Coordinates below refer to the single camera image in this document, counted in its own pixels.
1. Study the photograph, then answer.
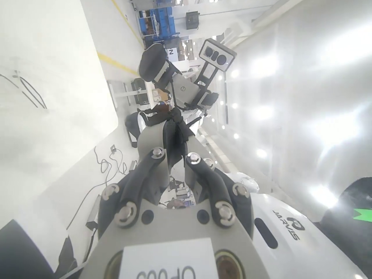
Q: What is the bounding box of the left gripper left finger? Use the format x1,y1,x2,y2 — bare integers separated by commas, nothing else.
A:
97,121,175,232

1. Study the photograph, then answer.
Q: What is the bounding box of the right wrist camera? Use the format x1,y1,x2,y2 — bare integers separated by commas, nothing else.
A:
192,38,237,93

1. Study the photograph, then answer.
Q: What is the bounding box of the thin black zip tie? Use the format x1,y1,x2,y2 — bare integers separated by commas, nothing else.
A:
19,76,48,109
0,73,40,109

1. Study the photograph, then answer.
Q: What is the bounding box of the grey power strip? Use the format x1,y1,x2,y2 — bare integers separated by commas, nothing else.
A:
85,194,103,230

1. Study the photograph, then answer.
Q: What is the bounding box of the black cable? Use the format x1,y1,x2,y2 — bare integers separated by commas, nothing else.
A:
94,145,130,182
66,173,117,230

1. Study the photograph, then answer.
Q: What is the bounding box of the black square box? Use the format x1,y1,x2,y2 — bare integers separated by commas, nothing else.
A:
185,11,201,30

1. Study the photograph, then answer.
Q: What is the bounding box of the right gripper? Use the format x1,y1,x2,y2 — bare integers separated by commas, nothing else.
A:
138,43,219,111

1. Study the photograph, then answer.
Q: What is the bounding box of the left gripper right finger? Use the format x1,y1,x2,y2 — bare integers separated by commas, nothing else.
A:
174,123,255,229

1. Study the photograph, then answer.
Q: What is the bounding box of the robot body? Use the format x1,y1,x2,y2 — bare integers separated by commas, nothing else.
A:
250,177,372,279

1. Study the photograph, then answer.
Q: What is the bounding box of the white desk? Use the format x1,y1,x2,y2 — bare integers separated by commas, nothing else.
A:
106,78,164,110

